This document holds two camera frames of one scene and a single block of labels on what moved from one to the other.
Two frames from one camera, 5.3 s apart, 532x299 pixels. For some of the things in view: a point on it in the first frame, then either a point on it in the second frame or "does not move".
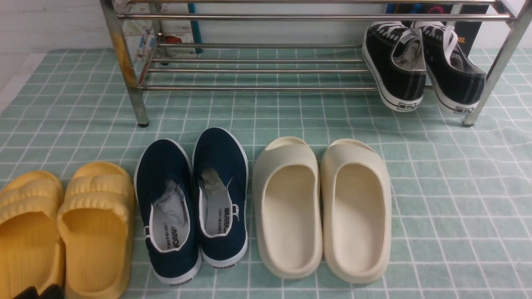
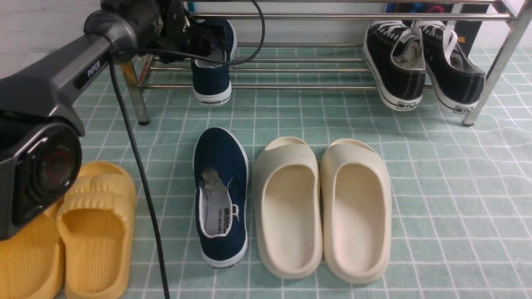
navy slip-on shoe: [221, 172] does not move
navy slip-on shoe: [164, 186] to [210, 81]
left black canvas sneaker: [394, 52] does not move
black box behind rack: [467, 33] does not move
